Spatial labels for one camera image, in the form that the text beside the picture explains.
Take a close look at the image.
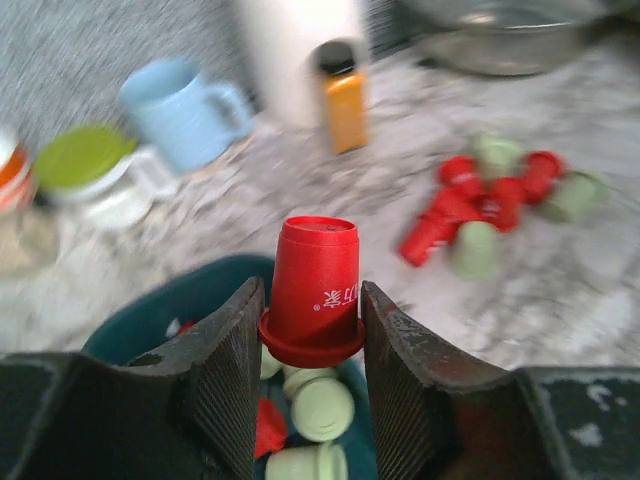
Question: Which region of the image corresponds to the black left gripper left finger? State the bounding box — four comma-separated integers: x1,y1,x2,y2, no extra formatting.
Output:
1,277,264,479

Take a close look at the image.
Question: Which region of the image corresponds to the blue mug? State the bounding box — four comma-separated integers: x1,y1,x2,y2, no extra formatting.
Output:
118,57,253,174

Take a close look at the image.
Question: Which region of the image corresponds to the steel pot with lid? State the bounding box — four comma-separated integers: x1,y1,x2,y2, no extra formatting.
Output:
397,1,639,77

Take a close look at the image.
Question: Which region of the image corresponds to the white thermos jug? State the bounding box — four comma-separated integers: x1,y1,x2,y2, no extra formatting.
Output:
233,0,369,129

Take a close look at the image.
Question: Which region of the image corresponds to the teal storage basket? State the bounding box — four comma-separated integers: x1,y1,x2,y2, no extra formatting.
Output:
83,254,378,480

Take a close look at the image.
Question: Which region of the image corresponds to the green lid cup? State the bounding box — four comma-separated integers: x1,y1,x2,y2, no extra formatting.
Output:
33,125,179,231

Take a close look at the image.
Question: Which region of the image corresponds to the white orange bowl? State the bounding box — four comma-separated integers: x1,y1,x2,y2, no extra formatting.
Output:
0,127,36,215

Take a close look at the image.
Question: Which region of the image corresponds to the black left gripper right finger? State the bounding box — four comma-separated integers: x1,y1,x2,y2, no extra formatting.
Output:
361,281,639,479

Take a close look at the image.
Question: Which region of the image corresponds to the orange spice bottle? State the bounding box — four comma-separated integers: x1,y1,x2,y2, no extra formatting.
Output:
314,39,368,154

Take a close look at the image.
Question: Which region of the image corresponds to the green capsule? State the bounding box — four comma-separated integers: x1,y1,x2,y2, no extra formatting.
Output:
291,378,355,443
265,442,349,480
450,221,498,280
472,132,525,180
541,171,609,223

